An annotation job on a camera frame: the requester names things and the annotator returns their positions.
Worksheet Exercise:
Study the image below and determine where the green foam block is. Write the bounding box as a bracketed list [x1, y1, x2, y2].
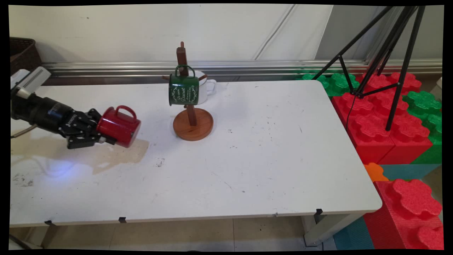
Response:
[403, 91, 443, 164]
[301, 73, 360, 97]

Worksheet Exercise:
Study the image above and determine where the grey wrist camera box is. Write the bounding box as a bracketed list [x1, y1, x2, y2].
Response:
[10, 66, 52, 100]

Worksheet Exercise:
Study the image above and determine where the black tripod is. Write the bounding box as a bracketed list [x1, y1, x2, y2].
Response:
[311, 5, 427, 132]

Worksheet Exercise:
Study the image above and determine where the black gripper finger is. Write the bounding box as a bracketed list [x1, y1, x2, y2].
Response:
[86, 108, 103, 123]
[67, 135, 117, 149]

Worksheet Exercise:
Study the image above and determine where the green enamel mug white print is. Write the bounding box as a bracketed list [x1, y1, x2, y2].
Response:
[168, 65, 200, 106]

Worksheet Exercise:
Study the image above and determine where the black floor cable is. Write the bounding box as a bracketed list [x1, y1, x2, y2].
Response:
[10, 234, 36, 250]

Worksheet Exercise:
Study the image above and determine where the large red foam block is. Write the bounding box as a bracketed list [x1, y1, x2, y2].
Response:
[331, 72, 433, 165]

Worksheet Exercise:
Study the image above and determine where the teal foam mat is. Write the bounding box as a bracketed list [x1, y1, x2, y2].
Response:
[379, 164, 442, 181]
[333, 216, 375, 250]

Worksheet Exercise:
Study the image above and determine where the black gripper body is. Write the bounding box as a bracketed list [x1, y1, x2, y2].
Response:
[10, 92, 104, 143]

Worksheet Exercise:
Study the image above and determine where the aluminium wall rail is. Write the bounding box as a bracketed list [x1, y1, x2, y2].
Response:
[42, 59, 443, 77]

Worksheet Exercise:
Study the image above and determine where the white table leg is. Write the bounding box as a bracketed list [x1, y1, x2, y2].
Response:
[301, 212, 366, 247]

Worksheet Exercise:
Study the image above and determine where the red enamel mug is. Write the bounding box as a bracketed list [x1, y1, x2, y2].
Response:
[96, 105, 142, 148]

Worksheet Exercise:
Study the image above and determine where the brown wicker basket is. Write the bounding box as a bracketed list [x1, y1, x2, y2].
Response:
[10, 37, 43, 75]

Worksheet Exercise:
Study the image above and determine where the orange foam piece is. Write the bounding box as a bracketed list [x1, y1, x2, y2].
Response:
[364, 163, 389, 183]

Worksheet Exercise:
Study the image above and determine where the white wall cable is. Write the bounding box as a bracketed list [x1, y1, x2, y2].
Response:
[253, 4, 296, 60]

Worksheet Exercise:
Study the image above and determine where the brown wooden mug tree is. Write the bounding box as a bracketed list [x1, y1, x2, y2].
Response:
[162, 42, 214, 142]

